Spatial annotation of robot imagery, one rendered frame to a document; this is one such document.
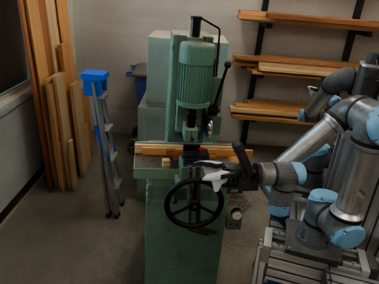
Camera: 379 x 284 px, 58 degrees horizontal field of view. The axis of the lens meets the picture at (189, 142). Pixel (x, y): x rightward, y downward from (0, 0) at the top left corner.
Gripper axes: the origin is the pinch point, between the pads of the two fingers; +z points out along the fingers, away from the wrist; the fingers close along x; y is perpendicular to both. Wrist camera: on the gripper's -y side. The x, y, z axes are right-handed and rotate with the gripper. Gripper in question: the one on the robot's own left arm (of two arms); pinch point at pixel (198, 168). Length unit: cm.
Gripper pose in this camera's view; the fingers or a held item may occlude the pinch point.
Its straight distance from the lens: 106.1
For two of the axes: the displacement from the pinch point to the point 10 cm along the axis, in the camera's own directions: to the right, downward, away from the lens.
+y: -0.5, 9.6, 2.8
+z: -9.8, 0.0, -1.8
